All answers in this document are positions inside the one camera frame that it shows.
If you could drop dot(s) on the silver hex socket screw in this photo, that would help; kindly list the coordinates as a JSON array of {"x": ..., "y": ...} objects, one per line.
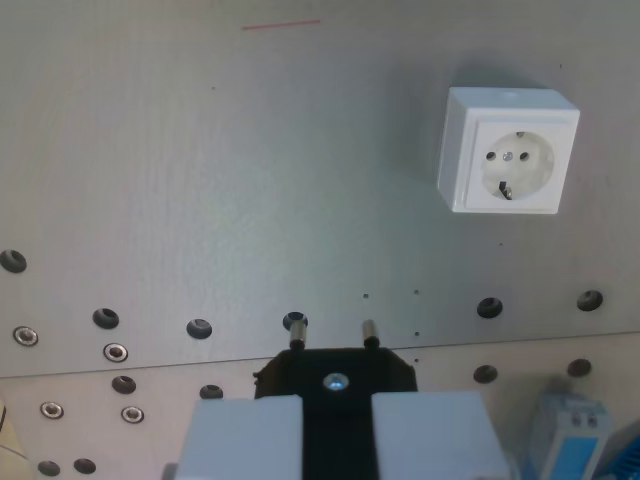
[
  {"x": 51, "y": 410},
  {"x": 132, "y": 414},
  {"x": 25, "y": 335},
  {"x": 115, "y": 352}
]

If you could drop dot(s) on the black two-pin power plug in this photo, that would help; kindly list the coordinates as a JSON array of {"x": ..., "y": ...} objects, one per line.
[{"x": 305, "y": 370}]

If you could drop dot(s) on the dark blue ribbed object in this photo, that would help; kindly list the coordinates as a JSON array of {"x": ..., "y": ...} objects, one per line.
[{"x": 625, "y": 452}]

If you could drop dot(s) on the light blue electrical module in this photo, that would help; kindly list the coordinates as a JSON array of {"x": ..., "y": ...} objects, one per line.
[{"x": 567, "y": 430}]

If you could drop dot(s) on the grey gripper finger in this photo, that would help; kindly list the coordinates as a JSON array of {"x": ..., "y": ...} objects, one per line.
[
  {"x": 245, "y": 440},
  {"x": 430, "y": 435}
]

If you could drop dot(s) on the white wall socket box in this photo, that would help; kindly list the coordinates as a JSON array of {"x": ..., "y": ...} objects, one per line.
[{"x": 505, "y": 150}]

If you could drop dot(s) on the beige plastic object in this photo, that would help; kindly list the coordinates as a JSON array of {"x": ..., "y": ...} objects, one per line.
[{"x": 10, "y": 450}]

